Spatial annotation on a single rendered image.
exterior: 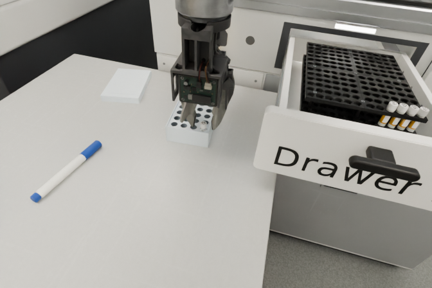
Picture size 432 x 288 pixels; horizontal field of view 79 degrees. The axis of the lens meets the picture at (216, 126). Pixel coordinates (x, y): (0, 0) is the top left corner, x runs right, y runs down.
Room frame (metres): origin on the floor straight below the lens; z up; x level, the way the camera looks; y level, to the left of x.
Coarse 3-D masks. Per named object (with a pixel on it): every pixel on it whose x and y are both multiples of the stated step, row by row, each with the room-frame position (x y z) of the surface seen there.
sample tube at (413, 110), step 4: (408, 108) 0.33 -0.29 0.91; (412, 108) 0.32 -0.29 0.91; (416, 108) 0.32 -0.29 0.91; (408, 112) 0.32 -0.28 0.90; (412, 112) 0.32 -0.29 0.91; (416, 112) 0.32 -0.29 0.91; (404, 120) 0.32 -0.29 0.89; (408, 120) 0.32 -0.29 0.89; (400, 124) 0.32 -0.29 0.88; (404, 124) 0.32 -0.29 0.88; (400, 128) 0.32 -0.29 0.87; (404, 128) 0.32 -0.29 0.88
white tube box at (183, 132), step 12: (180, 108) 0.43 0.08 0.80; (204, 108) 0.44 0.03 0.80; (168, 120) 0.39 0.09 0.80; (204, 120) 0.40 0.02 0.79; (168, 132) 0.37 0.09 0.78; (180, 132) 0.37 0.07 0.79; (192, 132) 0.36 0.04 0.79; (204, 132) 0.36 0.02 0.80; (192, 144) 0.36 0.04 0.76; (204, 144) 0.36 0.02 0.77
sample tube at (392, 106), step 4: (388, 104) 0.33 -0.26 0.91; (392, 104) 0.33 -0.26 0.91; (396, 104) 0.33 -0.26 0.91; (388, 108) 0.33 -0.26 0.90; (392, 108) 0.33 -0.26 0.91; (396, 108) 0.33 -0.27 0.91; (384, 116) 0.33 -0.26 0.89; (388, 116) 0.33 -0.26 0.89; (380, 120) 0.33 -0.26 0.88; (384, 120) 0.33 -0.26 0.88; (380, 124) 0.33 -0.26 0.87; (384, 124) 0.33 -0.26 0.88
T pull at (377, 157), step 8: (368, 152) 0.23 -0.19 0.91; (376, 152) 0.22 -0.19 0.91; (384, 152) 0.23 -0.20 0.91; (392, 152) 0.23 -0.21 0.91; (352, 160) 0.21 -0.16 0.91; (360, 160) 0.21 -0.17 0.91; (368, 160) 0.21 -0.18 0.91; (376, 160) 0.21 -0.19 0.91; (384, 160) 0.21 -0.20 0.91; (392, 160) 0.21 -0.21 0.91; (360, 168) 0.21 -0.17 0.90; (368, 168) 0.20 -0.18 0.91; (376, 168) 0.20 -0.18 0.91; (384, 168) 0.20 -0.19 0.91; (392, 168) 0.20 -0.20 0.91; (400, 168) 0.20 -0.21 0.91; (408, 168) 0.20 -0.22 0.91; (392, 176) 0.20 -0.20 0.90; (400, 176) 0.20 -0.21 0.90; (408, 176) 0.19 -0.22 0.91; (416, 176) 0.19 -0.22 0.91
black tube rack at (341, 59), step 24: (312, 48) 0.54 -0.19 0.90; (336, 48) 0.55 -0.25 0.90; (312, 72) 0.43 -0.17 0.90; (336, 72) 0.44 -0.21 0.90; (360, 72) 0.45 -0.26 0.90; (384, 72) 0.46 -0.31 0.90; (360, 96) 0.36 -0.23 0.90; (384, 96) 0.37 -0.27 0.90; (408, 96) 0.38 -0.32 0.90; (360, 120) 0.34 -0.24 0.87
